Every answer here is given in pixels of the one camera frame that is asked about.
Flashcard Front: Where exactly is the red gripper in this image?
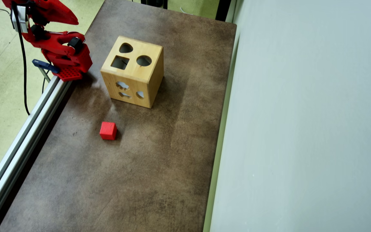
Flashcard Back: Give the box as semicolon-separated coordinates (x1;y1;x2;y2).
2;0;79;27

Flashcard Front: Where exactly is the red cube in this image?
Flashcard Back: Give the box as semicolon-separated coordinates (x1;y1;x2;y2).
100;121;118;141

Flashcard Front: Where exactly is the blue clamp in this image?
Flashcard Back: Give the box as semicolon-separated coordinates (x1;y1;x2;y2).
32;59;60;82

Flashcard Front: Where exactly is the black furniture base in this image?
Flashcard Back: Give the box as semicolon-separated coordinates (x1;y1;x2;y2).
140;0;167;9

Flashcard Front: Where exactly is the wooden shape sorter box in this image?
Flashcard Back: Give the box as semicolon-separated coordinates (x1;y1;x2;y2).
100;35;164;109

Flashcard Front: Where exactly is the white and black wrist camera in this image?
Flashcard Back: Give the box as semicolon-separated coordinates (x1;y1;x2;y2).
10;5;29;33

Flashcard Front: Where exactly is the black camera cable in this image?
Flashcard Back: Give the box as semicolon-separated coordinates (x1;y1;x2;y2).
12;2;31;116

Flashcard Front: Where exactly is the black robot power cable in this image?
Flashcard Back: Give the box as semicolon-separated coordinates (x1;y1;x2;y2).
41;69;51;96

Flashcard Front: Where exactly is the aluminium profile rail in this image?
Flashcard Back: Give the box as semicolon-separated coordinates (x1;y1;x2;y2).
0;76;73;232

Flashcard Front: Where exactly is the dark vertical post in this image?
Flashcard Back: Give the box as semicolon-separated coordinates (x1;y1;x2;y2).
215;0;232;22

